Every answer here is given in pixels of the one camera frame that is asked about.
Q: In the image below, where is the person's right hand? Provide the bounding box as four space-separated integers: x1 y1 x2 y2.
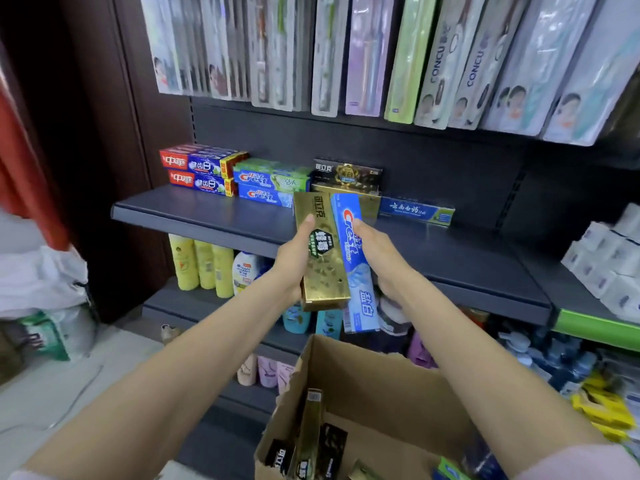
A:
352 219 416 303

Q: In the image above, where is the person's left hand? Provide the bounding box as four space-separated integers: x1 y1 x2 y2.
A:
272 214 317 308

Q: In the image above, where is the gold toothpaste box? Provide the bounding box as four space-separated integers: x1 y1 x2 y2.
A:
293 191 352 312
311 183 382 221

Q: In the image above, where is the dark grey shelf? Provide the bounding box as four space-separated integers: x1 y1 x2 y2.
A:
111 184 553 325

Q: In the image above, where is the dark blue toothpaste box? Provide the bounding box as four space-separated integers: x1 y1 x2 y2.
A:
378 197 456 227

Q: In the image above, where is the black patterned toothpaste box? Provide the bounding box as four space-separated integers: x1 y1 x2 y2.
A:
313 158 383 191

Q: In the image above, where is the red and blue toothpaste box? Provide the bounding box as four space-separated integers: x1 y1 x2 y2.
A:
172 143 241 153
168 168 239 197
159 147 249 179

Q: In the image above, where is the brown cardboard box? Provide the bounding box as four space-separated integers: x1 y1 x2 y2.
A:
253 334 481 480

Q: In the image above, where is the pile of toothpaste boxes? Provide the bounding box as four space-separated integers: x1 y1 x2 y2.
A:
263 388 506 480

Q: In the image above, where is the person's left forearm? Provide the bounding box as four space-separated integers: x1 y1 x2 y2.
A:
25 274 301 480

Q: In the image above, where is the person's right forearm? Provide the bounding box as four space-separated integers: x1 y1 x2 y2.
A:
395 282 609 461

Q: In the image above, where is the person's pink right sleeve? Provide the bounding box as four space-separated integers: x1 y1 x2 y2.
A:
515 443 640 480

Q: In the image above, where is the white bottle yellow label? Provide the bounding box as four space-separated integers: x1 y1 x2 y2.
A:
231 251 266 295

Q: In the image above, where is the white-lidded dark jar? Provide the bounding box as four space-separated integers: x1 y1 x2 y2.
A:
377 294 412 353

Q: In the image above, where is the large teal shampoo bottle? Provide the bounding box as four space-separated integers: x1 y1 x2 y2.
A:
282 303 311 335

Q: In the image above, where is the yellow plastic bottle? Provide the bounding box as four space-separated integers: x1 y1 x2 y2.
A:
168 233 200 291
212 244 235 299
193 239 217 291

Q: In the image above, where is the small teal shampoo bottle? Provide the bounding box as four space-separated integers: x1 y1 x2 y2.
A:
315 308 343 341

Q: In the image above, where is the pink shampoo bottle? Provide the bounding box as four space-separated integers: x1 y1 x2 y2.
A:
407 332 439 369

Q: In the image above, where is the red orange bottle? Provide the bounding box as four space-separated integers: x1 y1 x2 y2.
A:
459 307 491 329

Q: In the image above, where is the pale purple bottle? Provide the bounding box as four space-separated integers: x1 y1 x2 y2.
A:
257 355 279 389
277 362 296 395

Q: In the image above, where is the pale pink bottle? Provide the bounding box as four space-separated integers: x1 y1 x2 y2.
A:
237 353 259 387

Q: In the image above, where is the white pump bottle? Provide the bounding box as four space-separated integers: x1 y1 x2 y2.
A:
498 330 533 368

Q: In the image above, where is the cluster of dark blue bottles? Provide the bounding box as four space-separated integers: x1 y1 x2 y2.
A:
529 334 599 393

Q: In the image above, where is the row of green toothbrush packs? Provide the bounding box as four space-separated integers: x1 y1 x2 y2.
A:
311 0 351 118

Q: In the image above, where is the green toothbrush pack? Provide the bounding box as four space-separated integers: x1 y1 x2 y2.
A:
267 0 316 113

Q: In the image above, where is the stack of purple toothbrush packs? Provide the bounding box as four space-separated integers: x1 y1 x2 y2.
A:
345 0 396 118

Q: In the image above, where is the stack of light green packs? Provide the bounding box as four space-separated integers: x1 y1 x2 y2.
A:
383 0 439 125

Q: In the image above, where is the orange toothbrush pack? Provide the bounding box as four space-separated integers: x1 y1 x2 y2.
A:
247 0 273 108

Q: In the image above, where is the stack of brown toothbrush packs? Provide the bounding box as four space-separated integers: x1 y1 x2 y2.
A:
413 0 531 131

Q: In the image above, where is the stack of white tissue packs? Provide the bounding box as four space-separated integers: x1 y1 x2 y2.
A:
561 202 640 323

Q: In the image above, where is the red child toothbrush pack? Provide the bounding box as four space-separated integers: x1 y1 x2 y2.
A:
199 0 251 101

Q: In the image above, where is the green and white plastic pack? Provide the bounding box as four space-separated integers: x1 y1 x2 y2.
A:
19 304 99 363

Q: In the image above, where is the white plastic bag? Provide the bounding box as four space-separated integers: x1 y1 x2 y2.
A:
0 244 90 321

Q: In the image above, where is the stack of blue child toothbrush packs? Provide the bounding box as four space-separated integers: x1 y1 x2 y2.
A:
139 0 211 95

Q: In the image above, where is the stack of teal child toothbrush packs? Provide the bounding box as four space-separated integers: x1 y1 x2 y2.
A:
479 0 640 147

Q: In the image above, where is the red plastic roll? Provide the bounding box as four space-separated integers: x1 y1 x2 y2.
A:
0 64 71 251

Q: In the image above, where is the grey floor cable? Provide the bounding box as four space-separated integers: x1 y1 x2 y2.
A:
0 364 103 435

